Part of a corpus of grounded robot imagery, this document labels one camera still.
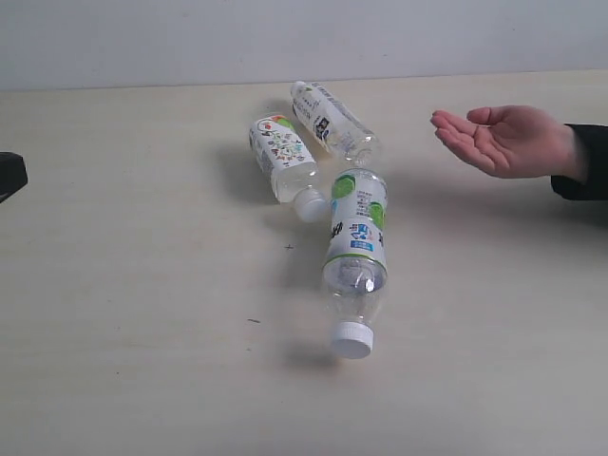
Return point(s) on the white label clear bottle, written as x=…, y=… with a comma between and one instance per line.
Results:
x=333, y=125

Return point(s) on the black sleeved forearm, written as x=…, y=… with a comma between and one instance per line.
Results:
x=585, y=177

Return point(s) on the colourful label clear bottle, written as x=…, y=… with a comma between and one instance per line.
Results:
x=288, y=165

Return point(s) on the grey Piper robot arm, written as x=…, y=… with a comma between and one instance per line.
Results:
x=13, y=174

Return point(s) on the person's open hand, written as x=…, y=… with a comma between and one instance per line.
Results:
x=507, y=142

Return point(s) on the lime label clear bottle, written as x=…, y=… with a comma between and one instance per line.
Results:
x=355, y=271

